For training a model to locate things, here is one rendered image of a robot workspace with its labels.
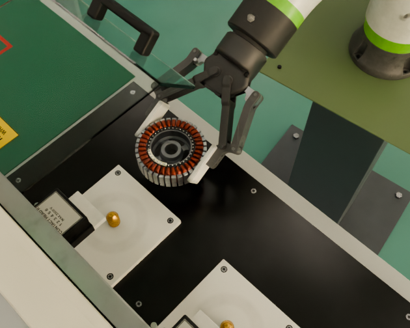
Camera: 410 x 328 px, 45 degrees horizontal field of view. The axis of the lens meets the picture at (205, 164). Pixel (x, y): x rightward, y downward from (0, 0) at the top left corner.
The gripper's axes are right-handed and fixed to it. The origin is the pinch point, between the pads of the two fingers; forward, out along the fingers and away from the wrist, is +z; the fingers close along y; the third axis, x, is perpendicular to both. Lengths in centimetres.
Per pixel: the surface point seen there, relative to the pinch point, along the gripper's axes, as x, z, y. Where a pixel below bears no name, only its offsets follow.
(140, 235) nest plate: 1.0, 13.5, -4.7
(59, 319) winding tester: 55, -1, -26
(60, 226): 17.6, 14.0, -1.8
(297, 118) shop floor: -111, -21, 18
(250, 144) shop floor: -100, -3, 23
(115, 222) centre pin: 3.1, 14.0, -1.0
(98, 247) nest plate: 4.0, 18.4, -1.6
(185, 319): 16.1, 11.6, -21.7
